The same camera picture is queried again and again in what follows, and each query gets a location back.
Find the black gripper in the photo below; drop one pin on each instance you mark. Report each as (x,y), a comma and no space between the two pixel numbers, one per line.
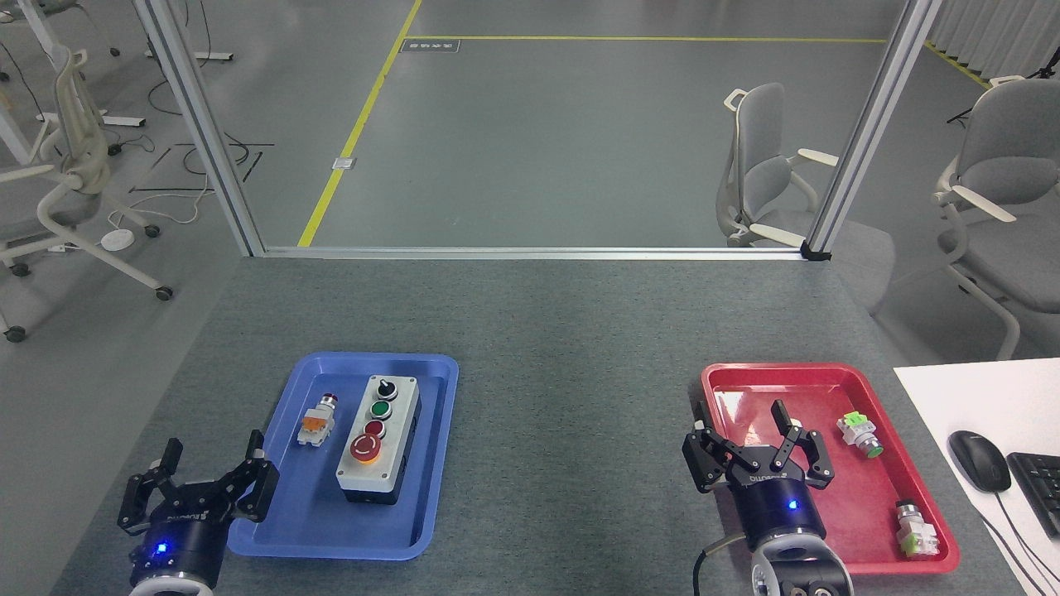
(778,509)
(178,538)

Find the grey control box with buttons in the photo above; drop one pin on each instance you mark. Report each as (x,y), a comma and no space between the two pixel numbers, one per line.
(377,430)

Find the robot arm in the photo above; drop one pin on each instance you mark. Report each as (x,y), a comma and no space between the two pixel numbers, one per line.
(166,589)
(795,571)

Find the green push button white base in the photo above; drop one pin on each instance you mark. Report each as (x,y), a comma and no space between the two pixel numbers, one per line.
(860,434)

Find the red push button orange base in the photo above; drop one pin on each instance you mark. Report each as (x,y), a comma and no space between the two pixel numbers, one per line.
(316,424)

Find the silver push button green base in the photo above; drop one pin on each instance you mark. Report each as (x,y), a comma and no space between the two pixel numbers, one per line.
(915,530)

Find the red plastic tray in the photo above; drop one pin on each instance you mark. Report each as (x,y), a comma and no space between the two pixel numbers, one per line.
(861,497)

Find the blue plastic tray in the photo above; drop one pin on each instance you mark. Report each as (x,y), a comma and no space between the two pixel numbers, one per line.
(315,513)

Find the black computer mouse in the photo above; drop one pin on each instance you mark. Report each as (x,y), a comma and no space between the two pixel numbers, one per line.
(980,461)

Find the white side desk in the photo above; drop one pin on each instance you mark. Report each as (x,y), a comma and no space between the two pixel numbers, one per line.
(977,397)

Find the white round floor disc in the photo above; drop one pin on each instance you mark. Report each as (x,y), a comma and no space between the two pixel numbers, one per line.
(118,239)

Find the grey office chair white arms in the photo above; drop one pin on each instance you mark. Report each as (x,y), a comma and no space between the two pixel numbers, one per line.
(766,182)
(1006,157)

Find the black keyboard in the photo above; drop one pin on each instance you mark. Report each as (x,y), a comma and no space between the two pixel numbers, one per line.
(1039,492)

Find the white mesh office chair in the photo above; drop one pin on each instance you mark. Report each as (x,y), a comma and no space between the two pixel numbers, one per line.
(79,165)

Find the silver floor socket plate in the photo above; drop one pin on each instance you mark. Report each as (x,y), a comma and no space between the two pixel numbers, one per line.
(344,163)

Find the white desk foot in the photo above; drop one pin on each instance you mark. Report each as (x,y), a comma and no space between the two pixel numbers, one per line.
(199,55)
(116,122)

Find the pale grey curtain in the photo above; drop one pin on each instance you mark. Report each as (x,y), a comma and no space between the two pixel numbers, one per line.
(994,33)

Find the dark floor label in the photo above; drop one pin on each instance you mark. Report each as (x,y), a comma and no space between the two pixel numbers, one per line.
(430,45)

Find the silver aluminium post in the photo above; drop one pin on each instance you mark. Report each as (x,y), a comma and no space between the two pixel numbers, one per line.
(203,132)
(874,124)

